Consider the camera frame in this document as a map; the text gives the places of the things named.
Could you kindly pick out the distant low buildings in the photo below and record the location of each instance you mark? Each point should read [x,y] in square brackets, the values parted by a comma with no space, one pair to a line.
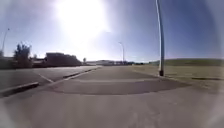
[110,62]

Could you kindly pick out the tall curved street lamp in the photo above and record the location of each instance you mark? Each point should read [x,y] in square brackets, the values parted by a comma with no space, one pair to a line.
[161,40]
[123,55]

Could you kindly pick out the small tree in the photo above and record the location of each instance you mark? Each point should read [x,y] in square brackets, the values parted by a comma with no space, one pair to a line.
[84,60]

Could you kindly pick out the grey asphalt path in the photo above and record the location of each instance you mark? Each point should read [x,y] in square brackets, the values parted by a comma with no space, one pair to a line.
[113,103]

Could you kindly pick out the dark building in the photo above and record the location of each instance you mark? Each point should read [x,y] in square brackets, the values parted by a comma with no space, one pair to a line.
[61,59]

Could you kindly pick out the pale concrete kerb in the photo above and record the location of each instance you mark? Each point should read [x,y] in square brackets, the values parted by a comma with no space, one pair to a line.
[58,81]

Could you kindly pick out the grey asphalt road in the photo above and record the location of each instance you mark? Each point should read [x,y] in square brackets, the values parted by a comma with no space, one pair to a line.
[23,76]

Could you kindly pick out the distant street lamp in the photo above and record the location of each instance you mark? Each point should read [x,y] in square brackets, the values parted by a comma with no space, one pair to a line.
[4,41]

